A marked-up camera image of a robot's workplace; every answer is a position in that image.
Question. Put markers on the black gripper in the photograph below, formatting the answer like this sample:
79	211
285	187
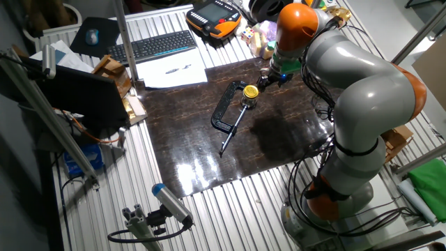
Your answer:
270	77

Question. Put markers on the yellow metal jar lid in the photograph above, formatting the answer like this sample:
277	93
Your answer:
251	91

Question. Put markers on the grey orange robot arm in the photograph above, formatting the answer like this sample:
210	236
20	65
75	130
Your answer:
366	97

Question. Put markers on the small clear glass jar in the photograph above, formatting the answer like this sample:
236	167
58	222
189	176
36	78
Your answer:
249	102

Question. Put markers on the yellow foam block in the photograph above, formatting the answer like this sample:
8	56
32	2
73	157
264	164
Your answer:
257	43

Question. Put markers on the black C-clamp with steel screw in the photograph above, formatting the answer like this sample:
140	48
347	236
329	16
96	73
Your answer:
223	104

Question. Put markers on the Rubik's cube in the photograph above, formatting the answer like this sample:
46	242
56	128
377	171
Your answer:
247	35

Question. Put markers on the purple plastic bag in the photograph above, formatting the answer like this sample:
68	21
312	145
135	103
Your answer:
266	29

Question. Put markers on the black filament spool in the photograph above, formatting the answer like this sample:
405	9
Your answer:
265	10

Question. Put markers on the orange black teach pendant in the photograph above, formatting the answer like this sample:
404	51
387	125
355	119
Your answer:
213	17

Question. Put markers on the dark marble pattern mat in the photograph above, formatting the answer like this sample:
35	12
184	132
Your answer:
188	139

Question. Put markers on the yellow emergency stop button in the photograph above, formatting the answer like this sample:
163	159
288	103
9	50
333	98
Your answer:
318	4

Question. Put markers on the white paper sheet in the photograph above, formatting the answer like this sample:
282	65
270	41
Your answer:
167	80

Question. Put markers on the gold metal ornament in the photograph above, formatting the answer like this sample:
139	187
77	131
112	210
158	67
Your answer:
341	14

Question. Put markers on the black computer keyboard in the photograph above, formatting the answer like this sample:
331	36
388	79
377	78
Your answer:
153	47

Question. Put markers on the gold white small box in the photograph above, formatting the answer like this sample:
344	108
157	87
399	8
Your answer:
134	109

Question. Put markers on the open cardboard box with blocks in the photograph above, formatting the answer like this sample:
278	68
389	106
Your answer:
397	139

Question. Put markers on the brown cardboard box with flaps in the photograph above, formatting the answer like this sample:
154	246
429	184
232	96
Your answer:
113	71

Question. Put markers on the black mouse pad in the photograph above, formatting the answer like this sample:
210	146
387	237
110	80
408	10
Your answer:
108	35

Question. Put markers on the flat brown cardboard sheet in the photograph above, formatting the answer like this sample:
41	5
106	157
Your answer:
432	73

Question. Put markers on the grey blue computer mouse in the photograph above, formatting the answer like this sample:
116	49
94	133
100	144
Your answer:
92	36

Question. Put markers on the black laptop screen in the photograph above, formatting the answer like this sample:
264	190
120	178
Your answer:
80	94

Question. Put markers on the short aluminium profile stub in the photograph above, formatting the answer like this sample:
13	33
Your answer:
139	226

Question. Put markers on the white rolled cloth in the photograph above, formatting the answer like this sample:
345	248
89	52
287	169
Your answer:
416	200

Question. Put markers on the blue tissue pack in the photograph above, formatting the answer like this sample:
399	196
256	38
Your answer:
87	158

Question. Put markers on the green cloth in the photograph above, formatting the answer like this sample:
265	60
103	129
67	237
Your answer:
430	188

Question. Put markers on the stack of white papers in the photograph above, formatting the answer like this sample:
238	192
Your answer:
69	57

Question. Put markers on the white round basket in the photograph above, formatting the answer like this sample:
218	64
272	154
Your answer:
75	14

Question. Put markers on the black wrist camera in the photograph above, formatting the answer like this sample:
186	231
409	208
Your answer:
284	77

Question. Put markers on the green printed wrist mount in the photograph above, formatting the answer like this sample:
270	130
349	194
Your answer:
287	65

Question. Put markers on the upright aluminium post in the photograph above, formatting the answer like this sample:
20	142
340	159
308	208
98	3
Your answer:
125	42

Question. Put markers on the silver camera with blue end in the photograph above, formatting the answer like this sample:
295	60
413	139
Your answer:
170	202

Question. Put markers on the long aluminium frame bar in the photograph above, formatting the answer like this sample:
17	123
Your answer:
418	35

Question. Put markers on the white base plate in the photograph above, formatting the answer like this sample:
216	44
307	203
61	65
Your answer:
386	205

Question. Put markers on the short aluminium frame bar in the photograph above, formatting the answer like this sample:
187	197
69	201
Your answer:
421	158

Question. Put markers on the black camera clamp mount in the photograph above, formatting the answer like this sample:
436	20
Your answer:
157	219

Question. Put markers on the silver camera on frame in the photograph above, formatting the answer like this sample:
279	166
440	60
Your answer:
48	61

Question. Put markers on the slanted aluminium frame bar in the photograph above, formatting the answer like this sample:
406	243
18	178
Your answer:
45	115

